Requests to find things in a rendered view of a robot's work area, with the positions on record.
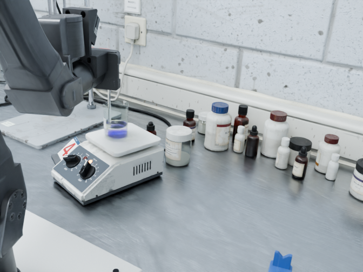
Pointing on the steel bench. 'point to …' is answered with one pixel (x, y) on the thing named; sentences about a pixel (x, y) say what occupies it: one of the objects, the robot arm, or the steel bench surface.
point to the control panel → (70, 173)
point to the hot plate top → (138, 144)
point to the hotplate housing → (116, 172)
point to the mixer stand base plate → (52, 126)
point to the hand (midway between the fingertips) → (108, 59)
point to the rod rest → (281, 263)
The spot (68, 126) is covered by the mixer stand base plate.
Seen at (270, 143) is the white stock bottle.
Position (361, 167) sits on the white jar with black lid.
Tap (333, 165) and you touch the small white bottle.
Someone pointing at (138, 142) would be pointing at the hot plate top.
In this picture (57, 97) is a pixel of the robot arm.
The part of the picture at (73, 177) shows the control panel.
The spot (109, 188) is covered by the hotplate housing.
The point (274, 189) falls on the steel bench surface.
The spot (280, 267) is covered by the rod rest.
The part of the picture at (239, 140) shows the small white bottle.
